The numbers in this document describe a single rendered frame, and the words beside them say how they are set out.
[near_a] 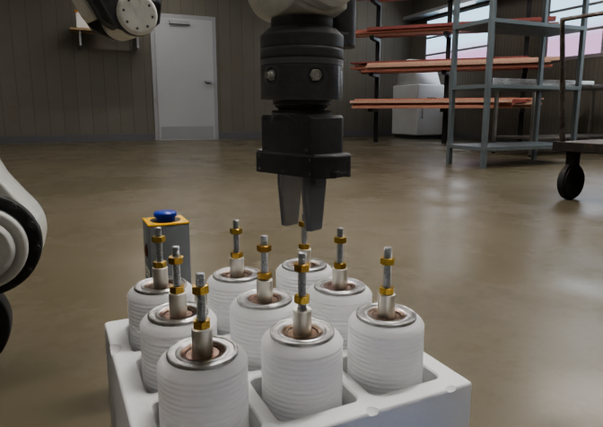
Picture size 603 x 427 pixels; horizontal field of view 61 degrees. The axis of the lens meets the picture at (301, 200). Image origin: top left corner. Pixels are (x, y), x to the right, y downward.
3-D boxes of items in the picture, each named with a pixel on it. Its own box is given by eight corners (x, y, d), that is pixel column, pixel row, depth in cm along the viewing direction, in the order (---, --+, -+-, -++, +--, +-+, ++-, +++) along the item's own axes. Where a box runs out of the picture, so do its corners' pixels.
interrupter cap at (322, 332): (341, 346, 57) (342, 341, 57) (274, 352, 55) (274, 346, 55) (326, 319, 64) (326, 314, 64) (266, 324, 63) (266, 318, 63)
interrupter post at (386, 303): (394, 322, 63) (395, 297, 63) (375, 320, 64) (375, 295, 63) (396, 315, 66) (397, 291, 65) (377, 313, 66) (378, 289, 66)
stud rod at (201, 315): (197, 339, 55) (195, 271, 54) (206, 338, 55) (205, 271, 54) (197, 343, 54) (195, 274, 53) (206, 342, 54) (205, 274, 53)
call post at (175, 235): (156, 395, 92) (147, 227, 87) (150, 377, 99) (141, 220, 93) (196, 386, 95) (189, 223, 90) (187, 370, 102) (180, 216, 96)
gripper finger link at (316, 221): (301, 231, 55) (301, 174, 54) (320, 227, 58) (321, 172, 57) (310, 234, 54) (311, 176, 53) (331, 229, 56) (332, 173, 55)
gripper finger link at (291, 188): (301, 222, 60) (301, 169, 59) (282, 227, 57) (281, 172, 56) (292, 221, 61) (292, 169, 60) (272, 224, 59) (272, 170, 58)
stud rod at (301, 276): (304, 312, 60) (304, 250, 59) (307, 316, 59) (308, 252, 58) (296, 314, 60) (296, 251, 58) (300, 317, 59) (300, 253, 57)
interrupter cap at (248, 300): (246, 291, 75) (246, 285, 75) (297, 294, 73) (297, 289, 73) (229, 309, 67) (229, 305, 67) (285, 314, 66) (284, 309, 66)
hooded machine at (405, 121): (444, 138, 972) (448, 57, 946) (415, 139, 945) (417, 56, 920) (418, 136, 1047) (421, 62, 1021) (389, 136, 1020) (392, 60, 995)
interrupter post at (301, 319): (314, 338, 59) (314, 311, 58) (293, 340, 58) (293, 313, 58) (310, 330, 61) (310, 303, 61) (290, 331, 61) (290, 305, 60)
